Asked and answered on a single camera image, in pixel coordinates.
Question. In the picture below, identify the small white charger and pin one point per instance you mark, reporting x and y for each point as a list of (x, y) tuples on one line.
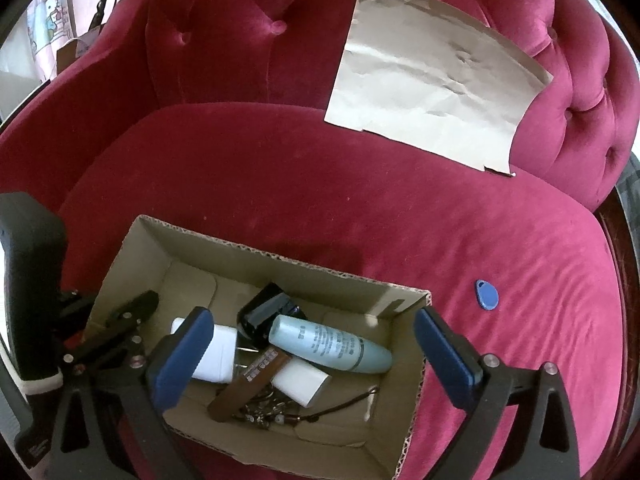
[(302, 380)]

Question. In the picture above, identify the cartoon print curtain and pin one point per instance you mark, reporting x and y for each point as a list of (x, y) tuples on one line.
[(50, 20)]

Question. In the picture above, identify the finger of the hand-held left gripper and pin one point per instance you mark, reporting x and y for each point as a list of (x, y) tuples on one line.
[(72, 305), (135, 310)]

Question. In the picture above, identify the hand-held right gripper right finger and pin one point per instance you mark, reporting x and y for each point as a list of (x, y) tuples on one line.
[(447, 360)]

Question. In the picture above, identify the large white charger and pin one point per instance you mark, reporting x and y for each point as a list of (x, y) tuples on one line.
[(220, 355)]

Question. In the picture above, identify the red tufted velvet sofa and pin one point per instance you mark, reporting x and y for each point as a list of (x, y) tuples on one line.
[(300, 175)]

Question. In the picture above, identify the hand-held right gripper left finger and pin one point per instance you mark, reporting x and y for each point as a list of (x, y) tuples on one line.
[(182, 355)]

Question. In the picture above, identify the creased grey paper sheet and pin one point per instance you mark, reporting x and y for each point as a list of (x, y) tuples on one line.
[(430, 80)]

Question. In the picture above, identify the blue key fob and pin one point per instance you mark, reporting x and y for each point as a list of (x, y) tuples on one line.
[(487, 295)]

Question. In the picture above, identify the small brown cardboard box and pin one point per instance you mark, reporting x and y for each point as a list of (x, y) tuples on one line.
[(77, 52)]

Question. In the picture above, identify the black charger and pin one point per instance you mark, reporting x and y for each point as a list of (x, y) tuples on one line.
[(262, 312)]

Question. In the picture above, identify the light blue bottle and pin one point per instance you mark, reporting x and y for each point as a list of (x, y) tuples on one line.
[(330, 345)]

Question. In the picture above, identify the dark wooden frame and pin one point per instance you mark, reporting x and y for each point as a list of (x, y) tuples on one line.
[(622, 285)]

